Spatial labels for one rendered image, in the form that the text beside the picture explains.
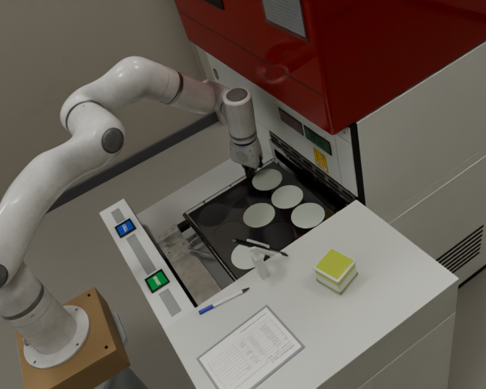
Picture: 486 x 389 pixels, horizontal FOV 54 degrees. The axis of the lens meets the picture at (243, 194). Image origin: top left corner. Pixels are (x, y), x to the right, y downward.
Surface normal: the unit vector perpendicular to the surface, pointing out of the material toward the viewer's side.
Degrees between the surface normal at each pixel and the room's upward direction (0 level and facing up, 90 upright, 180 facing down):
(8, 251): 78
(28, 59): 90
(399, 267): 0
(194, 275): 0
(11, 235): 72
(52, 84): 90
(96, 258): 0
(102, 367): 90
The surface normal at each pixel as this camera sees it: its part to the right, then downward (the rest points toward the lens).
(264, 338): -0.25, -0.69
